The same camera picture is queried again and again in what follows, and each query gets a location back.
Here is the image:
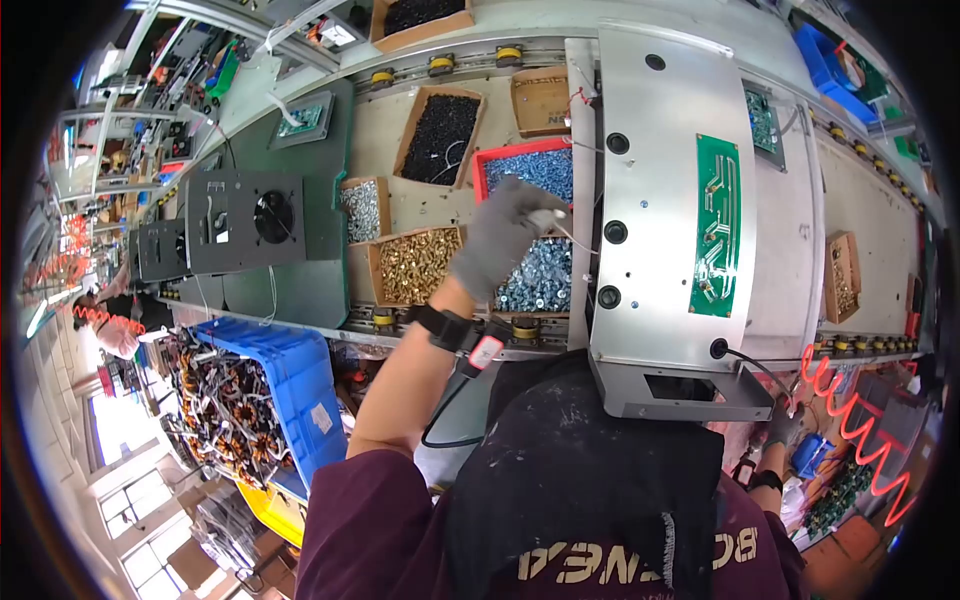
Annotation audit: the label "black wrist band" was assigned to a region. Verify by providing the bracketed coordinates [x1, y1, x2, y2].
[731, 456, 786, 495]
[408, 303, 505, 378]

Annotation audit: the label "cardboard box of black screws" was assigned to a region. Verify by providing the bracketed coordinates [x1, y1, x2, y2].
[393, 84, 488, 189]
[369, 0, 476, 54]

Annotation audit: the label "cardboard box of brass screws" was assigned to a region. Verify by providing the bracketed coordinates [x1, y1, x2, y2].
[366, 225, 467, 308]

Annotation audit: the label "cardboard box of silver screws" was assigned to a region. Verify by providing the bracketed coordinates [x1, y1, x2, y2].
[338, 176, 393, 246]

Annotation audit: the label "blue crate of copper coils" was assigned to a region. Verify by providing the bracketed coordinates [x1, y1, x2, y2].
[174, 315, 351, 490]

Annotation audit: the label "silver metal chassis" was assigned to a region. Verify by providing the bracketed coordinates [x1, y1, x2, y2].
[564, 26, 828, 423]

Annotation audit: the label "empty cardboard box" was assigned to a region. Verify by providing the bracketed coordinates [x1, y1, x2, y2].
[510, 65, 573, 139]

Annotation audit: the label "yellow crate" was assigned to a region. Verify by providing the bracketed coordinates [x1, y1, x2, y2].
[235, 480, 309, 550]

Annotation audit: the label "black panel with fan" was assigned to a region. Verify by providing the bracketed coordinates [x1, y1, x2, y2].
[133, 218, 189, 284]
[183, 168, 308, 276]

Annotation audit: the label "dark green pallet mat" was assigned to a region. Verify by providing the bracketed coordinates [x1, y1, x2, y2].
[176, 78, 356, 330]

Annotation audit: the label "long green circuit board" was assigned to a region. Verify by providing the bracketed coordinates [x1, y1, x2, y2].
[687, 133, 743, 319]

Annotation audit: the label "black cable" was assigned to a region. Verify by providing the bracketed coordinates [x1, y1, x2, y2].
[711, 339, 798, 400]

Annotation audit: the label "small green circuit board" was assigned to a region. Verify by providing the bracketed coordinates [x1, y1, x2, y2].
[742, 84, 786, 172]

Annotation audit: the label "thin white wire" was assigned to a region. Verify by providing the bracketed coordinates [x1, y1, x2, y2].
[525, 208, 603, 258]

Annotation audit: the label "person's left fingers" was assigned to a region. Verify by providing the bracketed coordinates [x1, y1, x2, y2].
[493, 175, 573, 243]

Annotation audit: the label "grey tray with circuit board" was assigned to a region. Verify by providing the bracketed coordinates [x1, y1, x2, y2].
[268, 90, 337, 150]

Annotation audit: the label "small box of brass screws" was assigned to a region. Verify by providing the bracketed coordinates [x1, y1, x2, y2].
[824, 230, 863, 325]

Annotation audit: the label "person's left hand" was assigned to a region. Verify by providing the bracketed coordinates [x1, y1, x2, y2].
[447, 175, 573, 303]

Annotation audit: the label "red tray of zinc screws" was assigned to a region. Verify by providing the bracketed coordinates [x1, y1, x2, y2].
[471, 137, 576, 205]

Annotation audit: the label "person's right hand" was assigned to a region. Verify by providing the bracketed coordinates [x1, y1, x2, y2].
[765, 396, 809, 453]

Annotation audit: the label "cardboard box of zinc nuts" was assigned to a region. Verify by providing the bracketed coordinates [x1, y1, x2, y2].
[491, 235, 576, 318]

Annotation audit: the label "person's body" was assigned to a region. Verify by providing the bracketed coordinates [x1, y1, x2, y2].
[296, 348, 813, 600]

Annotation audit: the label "pile of green circuit boards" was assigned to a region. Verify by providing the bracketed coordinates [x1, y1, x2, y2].
[801, 456, 876, 540]

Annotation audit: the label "red coiled hose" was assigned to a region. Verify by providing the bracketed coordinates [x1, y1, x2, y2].
[69, 300, 148, 337]
[798, 343, 919, 528]

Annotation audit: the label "blue storage bins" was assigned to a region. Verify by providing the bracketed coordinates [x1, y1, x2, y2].
[793, 21, 880, 126]

